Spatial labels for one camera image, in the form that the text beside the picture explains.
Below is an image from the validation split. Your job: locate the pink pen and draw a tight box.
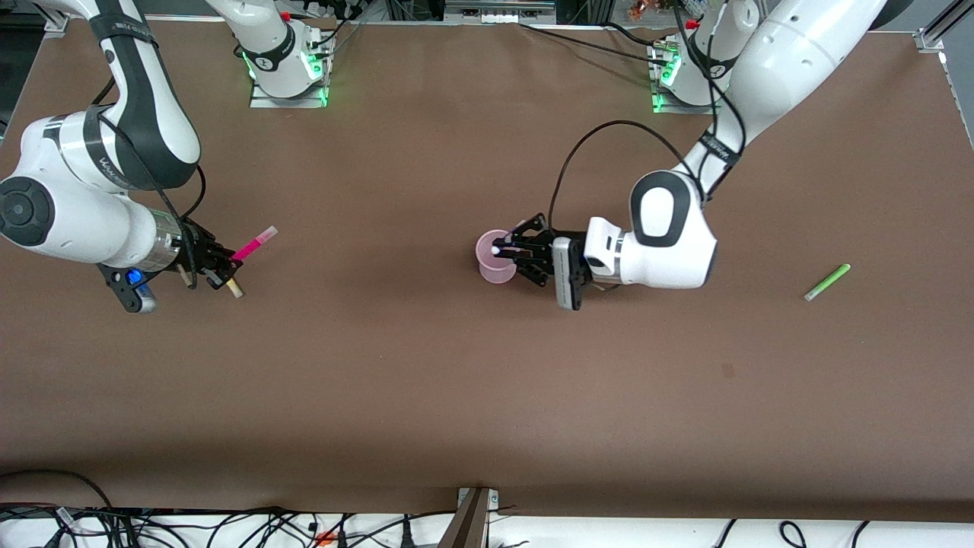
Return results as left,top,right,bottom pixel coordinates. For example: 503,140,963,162
231,226,279,263

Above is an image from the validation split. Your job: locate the pink plastic pen holder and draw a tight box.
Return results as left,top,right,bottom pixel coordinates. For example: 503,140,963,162
476,229,522,285

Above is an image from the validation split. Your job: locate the green pen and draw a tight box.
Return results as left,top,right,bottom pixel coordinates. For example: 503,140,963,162
804,263,851,303

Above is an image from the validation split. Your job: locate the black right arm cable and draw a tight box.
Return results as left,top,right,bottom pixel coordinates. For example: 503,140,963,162
91,76,208,292

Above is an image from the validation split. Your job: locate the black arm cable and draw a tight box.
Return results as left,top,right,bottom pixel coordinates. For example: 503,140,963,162
548,0,746,229
91,76,208,292

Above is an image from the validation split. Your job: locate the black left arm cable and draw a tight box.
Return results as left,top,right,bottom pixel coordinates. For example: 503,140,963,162
548,0,746,229

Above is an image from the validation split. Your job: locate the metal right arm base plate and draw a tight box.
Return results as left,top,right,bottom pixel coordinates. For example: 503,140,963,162
250,46,336,109

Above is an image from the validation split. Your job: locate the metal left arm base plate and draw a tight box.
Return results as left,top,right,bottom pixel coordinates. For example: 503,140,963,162
648,38,720,116

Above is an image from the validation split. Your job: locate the black cable on table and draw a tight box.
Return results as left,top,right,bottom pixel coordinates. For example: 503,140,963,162
520,21,667,68

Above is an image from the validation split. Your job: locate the metal rail with sockets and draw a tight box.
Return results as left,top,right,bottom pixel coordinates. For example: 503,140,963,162
444,0,558,25

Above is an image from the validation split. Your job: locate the thick black floor cable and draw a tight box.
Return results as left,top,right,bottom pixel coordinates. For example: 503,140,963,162
0,469,115,512

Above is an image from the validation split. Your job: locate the metal table bracket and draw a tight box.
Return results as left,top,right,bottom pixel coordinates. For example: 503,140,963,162
438,487,501,548

